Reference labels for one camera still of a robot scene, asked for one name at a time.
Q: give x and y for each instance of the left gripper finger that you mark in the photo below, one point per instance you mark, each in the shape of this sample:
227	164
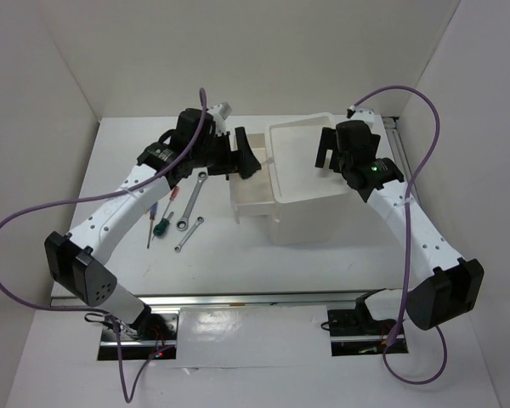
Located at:
248	163
241	138

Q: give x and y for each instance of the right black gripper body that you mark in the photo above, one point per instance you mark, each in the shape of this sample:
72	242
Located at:
343	164

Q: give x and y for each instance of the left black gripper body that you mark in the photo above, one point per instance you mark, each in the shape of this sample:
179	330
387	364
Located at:
215	154

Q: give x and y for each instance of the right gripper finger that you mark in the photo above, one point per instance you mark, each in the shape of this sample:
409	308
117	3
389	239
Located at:
335	160
328	140

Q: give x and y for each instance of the stubby green screwdriver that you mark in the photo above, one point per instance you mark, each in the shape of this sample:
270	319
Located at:
160	229

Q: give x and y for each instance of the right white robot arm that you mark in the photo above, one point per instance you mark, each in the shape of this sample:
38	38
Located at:
449	284

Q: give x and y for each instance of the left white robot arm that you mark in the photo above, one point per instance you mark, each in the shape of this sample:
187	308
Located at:
77	260

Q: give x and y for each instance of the white drawer cabinet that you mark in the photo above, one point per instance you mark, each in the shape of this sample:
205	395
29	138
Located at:
310	202

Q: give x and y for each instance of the short silver combination wrench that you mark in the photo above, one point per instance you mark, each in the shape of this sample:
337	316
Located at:
189	233

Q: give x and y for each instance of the long silver ratchet wrench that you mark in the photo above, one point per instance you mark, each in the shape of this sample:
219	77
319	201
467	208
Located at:
183	222

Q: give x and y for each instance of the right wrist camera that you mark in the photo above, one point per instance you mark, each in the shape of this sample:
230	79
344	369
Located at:
360	113

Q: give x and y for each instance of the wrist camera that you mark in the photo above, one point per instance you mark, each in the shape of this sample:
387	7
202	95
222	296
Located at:
360	113
220	113

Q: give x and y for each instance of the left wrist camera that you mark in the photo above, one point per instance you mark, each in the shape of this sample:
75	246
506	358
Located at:
220	113

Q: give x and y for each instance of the aluminium side rail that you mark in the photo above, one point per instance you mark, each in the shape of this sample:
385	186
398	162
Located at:
390	124

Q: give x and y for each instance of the red handled screwdriver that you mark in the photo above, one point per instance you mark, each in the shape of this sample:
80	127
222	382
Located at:
167	213

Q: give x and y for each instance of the aluminium front rail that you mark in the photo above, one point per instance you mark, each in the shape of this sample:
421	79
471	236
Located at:
268	298

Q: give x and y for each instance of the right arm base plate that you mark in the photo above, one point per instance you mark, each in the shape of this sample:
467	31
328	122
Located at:
353	335

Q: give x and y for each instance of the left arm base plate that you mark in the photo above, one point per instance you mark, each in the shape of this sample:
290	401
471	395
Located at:
161	338

